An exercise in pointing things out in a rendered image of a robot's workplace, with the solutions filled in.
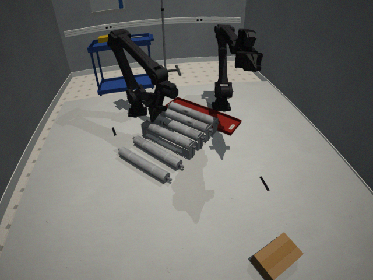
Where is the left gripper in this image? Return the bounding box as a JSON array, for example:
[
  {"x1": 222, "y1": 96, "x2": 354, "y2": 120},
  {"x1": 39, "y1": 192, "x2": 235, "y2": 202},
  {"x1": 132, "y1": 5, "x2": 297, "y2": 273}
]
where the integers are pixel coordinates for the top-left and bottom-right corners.
[{"x1": 235, "y1": 51, "x2": 263, "y2": 72}]

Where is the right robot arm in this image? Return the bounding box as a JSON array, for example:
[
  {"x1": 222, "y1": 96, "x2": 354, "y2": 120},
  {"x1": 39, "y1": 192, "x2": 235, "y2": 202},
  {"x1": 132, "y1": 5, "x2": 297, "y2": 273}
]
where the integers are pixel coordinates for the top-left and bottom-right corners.
[{"x1": 107, "y1": 29, "x2": 178, "y2": 117}]

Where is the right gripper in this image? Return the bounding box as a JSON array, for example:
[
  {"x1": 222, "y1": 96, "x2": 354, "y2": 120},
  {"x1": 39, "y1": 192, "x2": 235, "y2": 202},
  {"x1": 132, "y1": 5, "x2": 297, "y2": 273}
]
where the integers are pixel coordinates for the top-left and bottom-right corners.
[{"x1": 146, "y1": 103, "x2": 168, "y2": 123}]

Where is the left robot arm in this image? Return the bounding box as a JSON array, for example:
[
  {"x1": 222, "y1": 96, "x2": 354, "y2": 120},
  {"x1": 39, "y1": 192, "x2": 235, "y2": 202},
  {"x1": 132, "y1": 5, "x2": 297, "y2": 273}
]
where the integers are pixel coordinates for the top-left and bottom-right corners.
[{"x1": 212, "y1": 24, "x2": 257, "y2": 111}]

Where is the brown cardboard box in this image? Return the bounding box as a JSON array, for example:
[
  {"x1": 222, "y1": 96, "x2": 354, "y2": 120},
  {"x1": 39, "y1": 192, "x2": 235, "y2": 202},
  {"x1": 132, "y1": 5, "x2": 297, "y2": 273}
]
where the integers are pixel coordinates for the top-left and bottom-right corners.
[{"x1": 250, "y1": 233, "x2": 304, "y2": 280}]

